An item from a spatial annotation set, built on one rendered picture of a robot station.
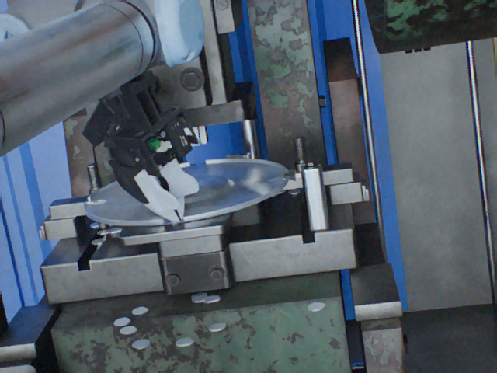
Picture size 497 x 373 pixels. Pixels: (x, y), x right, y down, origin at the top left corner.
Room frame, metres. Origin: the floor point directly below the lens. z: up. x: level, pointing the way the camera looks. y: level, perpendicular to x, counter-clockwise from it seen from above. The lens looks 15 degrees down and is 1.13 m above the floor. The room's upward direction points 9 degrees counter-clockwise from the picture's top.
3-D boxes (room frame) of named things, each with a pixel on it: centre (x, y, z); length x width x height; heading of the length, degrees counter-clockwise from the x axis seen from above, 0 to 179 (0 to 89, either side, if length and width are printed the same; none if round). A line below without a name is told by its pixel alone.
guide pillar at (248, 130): (1.48, -0.02, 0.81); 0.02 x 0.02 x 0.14; 84
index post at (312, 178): (1.29, -0.10, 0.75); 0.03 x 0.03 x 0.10; 84
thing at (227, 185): (1.30, 0.08, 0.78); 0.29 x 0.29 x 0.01
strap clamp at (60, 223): (1.45, 0.23, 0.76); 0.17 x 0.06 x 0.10; 84
